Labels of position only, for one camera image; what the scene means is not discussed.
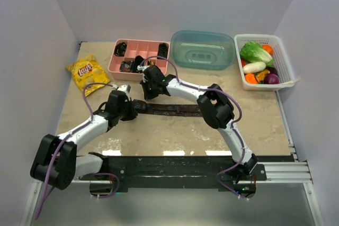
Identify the dark brown patterned tie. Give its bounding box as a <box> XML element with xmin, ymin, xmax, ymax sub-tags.
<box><xmin>132</xmin><ymin>100</ymin><xmax>202</xmax><ymax>117</ymax></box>

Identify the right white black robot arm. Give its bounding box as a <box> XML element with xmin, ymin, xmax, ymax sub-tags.
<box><xmin>137</xmin><ymin>65</ymin><xmax>258</xmax><ymax>180</ymax></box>

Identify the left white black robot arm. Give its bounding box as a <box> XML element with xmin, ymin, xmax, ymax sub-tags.
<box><xmin>30</xmin><ymin>85</ymin><xmax>137</xmax><ymax>190</ymax></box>

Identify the rolled yellow tie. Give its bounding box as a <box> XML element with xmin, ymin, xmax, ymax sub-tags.
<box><xmin>145</xmin><ymin>60</ymin><xmax>155</xmax><ymax>66</ymax></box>

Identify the rolled dark blue tie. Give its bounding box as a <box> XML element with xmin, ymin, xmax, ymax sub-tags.
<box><xmin>131</xmin><ymin>56</ymin><xmax>144</xmax><ymax>73</ymax></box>

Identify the pink divided organizer tray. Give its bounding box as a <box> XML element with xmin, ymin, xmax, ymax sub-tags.
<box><xmin>108</xmin><ymin>39</ymin><xmax>170</xmax><ymax>82</ymax></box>

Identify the rolled dark patterned tie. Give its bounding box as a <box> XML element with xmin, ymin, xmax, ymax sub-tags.
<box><xmin>119</xmin><ymin>61</ymin><xmax>133</xmax><ymax>73</ymax></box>

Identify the rolled black tie back right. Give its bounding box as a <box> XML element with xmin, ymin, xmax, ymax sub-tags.
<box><xmin>157</xmin><ymin>43</ymin><xmax>168</xmax><ymax>58</ymax></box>

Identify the rolled black tie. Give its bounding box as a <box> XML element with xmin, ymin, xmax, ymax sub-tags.
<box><xmin>113</xmin><ymin>42</ymin><xmax>128</xmax><ymax>57</ymax></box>
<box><xmin>157</xmin><ymin>43</ymin><xmax>168</xmax><ymax>58</ymax></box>

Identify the rolled black tie back left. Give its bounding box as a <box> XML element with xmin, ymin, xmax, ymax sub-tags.
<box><xmin>113</xmin><ymin>42</ymin><xmax>128</xmax><ymax>57</ymax></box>

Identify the blue transparent plastic bin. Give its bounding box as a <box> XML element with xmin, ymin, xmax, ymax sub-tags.
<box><xmin>169</xmin><ymin>30</ymin><xmax>236</xmax><ymax>70</ymax></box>

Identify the yellow Lays chips bag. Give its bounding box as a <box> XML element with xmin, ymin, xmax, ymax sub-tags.
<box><xmin>66</xmin><ymin>55</ymin><xmax>111</xmax><ymax>96</ymax></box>

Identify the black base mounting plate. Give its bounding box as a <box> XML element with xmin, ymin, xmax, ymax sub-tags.
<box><xmin>80</xmin><ymin>156</ymin><xmax>267</xmax><ymax>198</ymax></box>

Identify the orange carrot piece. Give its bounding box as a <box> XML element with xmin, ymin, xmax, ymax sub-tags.
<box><xmin>245</xmin><ymin>74</ymin><xmax>259</xmax><ymax>85</ymax></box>

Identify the green lettuce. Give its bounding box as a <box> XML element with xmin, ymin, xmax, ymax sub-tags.
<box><xmin>239</xmin><ymin>41</ymin><xmax>274</xmax><ymax>67</ymax></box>

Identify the white radish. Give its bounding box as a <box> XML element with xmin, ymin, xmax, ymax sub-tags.
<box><xmin>243</xmin><ymin>61</ymin><xmax>266</xmax><ymax>74</ymax></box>

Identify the orange yellow pepper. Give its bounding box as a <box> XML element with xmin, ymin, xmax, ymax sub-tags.
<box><xmin>255</xmin><ymin>69</ymin><xmax>270</xmax><ymax>84</ymax></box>

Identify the purple onion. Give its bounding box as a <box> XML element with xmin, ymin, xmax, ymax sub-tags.
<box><xmin>264</xmin><ymin>74</ymin><xmax>280</xmax><ymax>85</ymax></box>

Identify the orange fruit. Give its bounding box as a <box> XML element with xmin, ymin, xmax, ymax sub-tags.
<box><xmin>262</xmin><ymin>44</ymin><xmax>273</xmax><ymax>55</ymax></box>

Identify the dark purple eggplant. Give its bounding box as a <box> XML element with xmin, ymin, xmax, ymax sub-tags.
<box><xmin>267</xmin><ymin>67</ymin><xmax>278</xmax><ymax>76</ymax></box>

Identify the white plastic basket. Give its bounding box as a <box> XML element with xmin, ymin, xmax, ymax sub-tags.
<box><xmin>234</xmin><ymin>34</ymin><xmax>298</xmax><ymax>91</ymax></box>

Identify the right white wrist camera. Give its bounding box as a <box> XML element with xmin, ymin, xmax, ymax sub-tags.
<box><xmin>137</xmin><ymin>65</ymin><xmax>149</xmax><ymax>82</ymax></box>

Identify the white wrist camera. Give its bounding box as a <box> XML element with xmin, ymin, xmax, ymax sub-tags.
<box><xmin>117</xmin><ymin>84</ymin><xmax>131</xmax><ymax>101</ymax></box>
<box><xmin>137</xmin><ymin>65</ymin><xmax>149</xmax><ymax>82</ymax></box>

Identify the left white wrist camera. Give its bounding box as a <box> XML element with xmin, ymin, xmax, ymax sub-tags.
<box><xmin>117</xmin><ymin>84</ymin><xmax>131</xmax><ymax>101</ymax></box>

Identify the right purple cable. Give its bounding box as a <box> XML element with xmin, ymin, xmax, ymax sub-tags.
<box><xmin>139</xmin><ymin>56</ymin><xmax>243</xmax><ymax>197</ymax></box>

